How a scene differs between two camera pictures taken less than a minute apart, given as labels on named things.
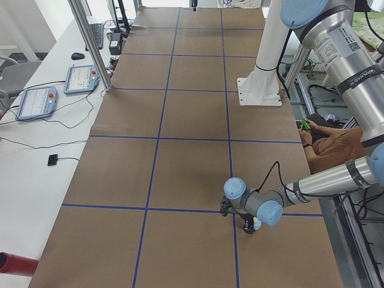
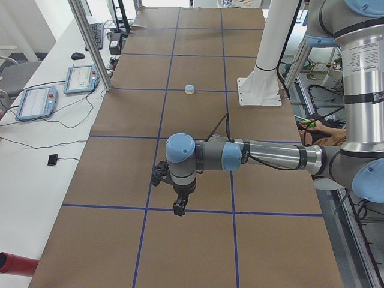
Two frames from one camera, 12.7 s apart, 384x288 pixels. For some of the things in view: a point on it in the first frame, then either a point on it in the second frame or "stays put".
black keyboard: (98, 30) stays put
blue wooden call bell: (257, 225) to (189, 89)
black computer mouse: (77, 56) stays put
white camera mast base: (260, 87) stays put
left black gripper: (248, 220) to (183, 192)
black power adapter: (115, 43) stays put
